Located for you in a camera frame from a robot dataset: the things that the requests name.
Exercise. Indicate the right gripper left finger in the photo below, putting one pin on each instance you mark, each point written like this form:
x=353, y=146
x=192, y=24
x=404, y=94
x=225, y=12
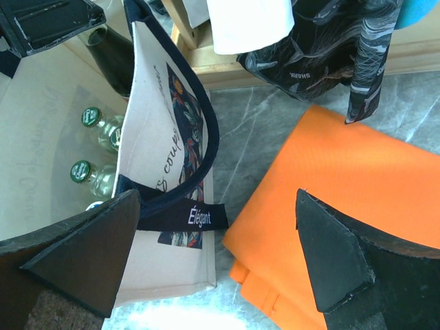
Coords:
x=67, y=275

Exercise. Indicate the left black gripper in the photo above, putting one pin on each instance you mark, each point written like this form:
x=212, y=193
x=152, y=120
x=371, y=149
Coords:
x=32, y=26

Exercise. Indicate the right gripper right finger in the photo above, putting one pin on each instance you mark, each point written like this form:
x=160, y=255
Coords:
x=363, y=277

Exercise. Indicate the coca-cola glass bottle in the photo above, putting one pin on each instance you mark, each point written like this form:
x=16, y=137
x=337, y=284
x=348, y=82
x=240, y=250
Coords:
x=114, y=56

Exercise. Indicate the right blue-cap plastic bottle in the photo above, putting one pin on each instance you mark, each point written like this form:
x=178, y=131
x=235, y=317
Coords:
x=94, y=204

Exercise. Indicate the front clear chang bottle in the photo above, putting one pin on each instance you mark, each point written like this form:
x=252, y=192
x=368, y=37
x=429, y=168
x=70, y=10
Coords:
x=98, y=179

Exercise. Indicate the clear chang bottle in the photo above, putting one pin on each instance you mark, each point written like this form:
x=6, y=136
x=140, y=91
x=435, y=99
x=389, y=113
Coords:
x=101, y=126
x=98, y=179

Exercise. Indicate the folded orange cloth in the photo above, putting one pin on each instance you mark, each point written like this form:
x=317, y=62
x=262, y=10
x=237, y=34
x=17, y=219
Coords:
x=384, y=182

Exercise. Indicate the rear clear chang bottle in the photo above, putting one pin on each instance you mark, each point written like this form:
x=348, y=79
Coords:
x=101, y=126

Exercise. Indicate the dark green glass bottle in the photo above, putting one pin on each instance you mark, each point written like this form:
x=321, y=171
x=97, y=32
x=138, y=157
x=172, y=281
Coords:
x=115, y=138

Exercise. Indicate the white pleated garment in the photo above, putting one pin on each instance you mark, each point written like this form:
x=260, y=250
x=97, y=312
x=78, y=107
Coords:
x=240, y=26

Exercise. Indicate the dark shark print garment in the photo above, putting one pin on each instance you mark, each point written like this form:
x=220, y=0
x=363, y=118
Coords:
x=331, y=43

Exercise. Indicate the teal blue garment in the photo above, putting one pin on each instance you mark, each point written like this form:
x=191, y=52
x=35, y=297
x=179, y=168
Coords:
x=412, y=11

